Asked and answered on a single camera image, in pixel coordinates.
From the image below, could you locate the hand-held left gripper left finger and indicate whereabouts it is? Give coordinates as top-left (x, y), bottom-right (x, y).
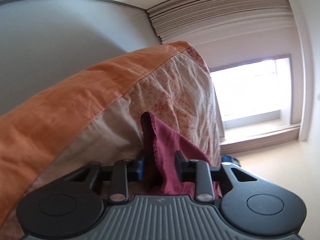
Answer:
top-left (65, 155), bottom-right (145, 203)

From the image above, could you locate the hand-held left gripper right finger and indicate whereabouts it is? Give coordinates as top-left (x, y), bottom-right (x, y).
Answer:
top-left (175, 151), bottom-right (258, 203)

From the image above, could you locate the maroon knit garment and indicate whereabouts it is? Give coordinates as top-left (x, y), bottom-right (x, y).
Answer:
top-left (140, 112), bottom-right (223, 197)

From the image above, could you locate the blue backpack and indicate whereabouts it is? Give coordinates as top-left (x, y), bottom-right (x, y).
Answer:
top-left (221, 155), bottom-right (242, 167)

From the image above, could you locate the beige pleated curtain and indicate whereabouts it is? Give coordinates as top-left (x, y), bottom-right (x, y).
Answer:
top-left (146, 0), bottom-right (300, 46)
top-left (219, 124), bottom-right (301, 156)

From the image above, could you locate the bed with orange floral cover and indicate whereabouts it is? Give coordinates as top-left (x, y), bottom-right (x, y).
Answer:
top-left (0, 41), bottom-right (225, 231)

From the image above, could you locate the bright window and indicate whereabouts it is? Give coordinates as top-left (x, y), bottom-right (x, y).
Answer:
top-left (209, 57), bottom-right (293, 130)

